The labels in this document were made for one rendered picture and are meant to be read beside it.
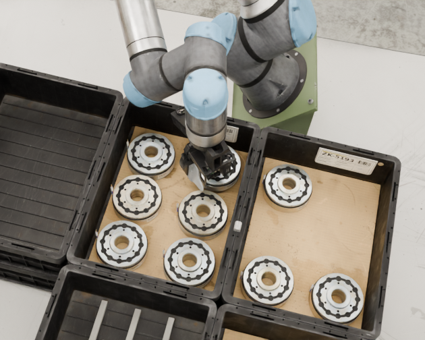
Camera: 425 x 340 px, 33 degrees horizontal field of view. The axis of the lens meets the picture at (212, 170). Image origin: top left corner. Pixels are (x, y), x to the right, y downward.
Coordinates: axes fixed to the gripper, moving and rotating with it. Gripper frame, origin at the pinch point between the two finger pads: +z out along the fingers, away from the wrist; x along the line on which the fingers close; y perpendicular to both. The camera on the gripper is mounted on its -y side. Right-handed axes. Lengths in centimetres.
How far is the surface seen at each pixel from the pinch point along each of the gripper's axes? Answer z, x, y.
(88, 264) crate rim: -8.5, -30.3, 9.4
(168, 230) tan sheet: 3.1, -12.5, 6.8
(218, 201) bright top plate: 1.2, -0.7, 7.3
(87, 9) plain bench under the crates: 17, 2, -65
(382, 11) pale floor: 98, 124, -67
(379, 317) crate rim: -4.8, 11.1, 45.1
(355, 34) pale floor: 96, 107, -63
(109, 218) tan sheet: 2.2, -21.8, -1.6
